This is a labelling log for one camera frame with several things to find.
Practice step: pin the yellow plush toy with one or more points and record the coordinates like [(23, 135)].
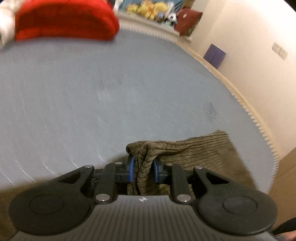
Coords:
[(148, 9)]

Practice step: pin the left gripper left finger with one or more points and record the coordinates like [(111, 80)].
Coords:
[(112, 181)]

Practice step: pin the panda plush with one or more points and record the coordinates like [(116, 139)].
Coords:
[(172, 18)]

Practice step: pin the red folded quilt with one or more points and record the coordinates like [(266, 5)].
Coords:
[(67, 19)]

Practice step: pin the white folded blanket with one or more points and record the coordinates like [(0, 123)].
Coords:
[(9, 8)]

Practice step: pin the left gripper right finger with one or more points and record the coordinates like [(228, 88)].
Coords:
[(177, 179)]

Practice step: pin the olive corduroy pants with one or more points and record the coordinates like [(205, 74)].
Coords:
[(64, 208)]

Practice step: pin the dark red cushion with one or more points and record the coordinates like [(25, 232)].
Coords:
[(187, 19)]

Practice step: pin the purple box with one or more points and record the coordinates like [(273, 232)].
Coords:
[(214, 55)]

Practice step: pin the wooden bed frame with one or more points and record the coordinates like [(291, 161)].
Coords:
[(284, 164)]

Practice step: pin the person right hand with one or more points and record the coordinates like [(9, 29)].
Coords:
[(287, 236)]

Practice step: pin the wall socket plate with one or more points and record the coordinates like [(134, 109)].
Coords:
[(280, 51)]

